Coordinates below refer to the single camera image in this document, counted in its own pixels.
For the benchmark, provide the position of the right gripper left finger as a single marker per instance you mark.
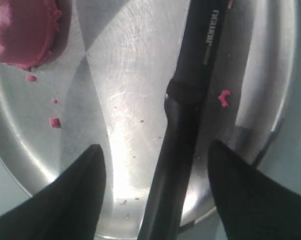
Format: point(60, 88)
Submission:
point(67, 209)

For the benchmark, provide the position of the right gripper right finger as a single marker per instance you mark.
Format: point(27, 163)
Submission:
point(251, 205)

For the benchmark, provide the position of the black knife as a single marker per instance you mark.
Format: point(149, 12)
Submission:
point(185, 96)

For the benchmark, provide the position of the pink play dough lump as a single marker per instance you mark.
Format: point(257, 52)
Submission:
point(33, 32)

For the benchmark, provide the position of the round steel plate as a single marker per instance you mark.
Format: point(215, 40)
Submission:
point(106, 85)

